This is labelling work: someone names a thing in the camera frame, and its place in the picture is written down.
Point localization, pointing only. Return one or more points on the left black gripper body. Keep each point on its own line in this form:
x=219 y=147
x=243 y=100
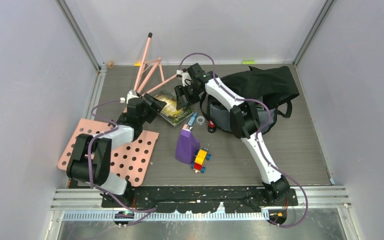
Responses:
x=143 y=119

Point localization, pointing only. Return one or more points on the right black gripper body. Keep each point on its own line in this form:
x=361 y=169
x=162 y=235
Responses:
x=192 y=93

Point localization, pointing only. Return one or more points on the dark green book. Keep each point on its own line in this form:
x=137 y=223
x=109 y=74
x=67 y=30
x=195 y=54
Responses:
x=170 y=112

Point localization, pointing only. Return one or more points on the black backpack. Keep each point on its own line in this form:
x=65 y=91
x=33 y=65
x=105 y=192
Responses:
x=274 y=88

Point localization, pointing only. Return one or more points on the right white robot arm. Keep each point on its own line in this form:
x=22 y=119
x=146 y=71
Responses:
x=245 y=123

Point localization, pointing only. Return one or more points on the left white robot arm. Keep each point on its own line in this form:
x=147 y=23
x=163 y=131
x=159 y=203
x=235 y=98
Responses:
x=90 y=160

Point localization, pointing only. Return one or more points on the blue correction tape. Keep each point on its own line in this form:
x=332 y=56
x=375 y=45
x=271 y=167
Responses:
x=192 y=119

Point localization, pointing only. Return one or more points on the clear tape roll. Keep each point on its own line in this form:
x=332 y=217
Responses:
x=200 y=120

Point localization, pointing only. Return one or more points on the red cap black bottle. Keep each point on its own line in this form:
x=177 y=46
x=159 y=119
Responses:
x=211 y=127

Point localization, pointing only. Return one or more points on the purple stapler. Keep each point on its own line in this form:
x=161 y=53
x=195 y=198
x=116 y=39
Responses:
x=186 y=147

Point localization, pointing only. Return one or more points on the pink perforated stand board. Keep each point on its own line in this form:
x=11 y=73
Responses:
x=129 y=161

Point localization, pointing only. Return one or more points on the colourful toy block car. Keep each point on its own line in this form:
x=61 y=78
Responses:
x=201 y=156

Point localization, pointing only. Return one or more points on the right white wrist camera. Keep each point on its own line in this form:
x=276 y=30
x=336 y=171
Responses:
x=185 y=77

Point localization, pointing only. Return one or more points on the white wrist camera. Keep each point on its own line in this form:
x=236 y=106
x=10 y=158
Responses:
x=132 y=94
x=185 y=77

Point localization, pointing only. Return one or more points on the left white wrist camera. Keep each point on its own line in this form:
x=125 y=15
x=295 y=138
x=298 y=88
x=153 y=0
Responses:
x=132 y=94

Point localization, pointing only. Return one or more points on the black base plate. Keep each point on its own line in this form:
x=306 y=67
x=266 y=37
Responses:
x=199 y=199

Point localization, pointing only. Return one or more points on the aluminium frame rail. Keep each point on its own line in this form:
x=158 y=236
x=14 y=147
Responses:
x=323 y=213

